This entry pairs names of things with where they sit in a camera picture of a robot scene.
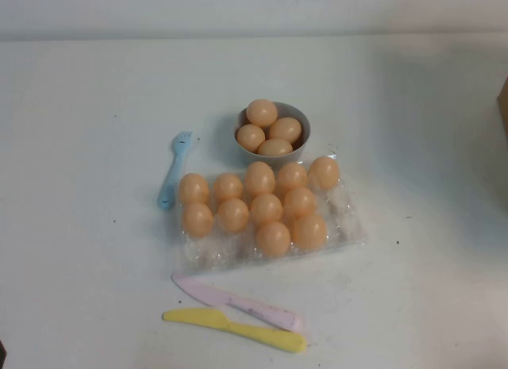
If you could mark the orange plastic egg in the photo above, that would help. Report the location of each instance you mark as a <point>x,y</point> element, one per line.
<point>260,178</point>
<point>273,238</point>
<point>193,188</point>
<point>300,201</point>
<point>291,177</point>
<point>233,215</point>
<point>266,209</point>
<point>310,231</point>
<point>324,172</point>
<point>285,130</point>
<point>251,138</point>
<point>197,220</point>
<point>262,112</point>
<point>228,186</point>
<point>275,147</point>

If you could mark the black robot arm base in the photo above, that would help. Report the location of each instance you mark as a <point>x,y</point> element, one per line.
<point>2,357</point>

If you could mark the clear plastic egg tray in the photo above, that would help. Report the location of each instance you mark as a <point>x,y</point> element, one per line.
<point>222,254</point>

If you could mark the grey round bowl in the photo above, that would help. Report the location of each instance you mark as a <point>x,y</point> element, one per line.
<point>274,161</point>

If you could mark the light blue plastic fork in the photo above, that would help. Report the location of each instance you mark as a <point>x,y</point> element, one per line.
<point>170,178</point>

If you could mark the pink plastic knife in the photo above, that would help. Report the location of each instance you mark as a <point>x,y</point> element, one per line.
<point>206,295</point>

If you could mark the yellow plastic knife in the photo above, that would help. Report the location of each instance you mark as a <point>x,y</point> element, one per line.
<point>198,317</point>

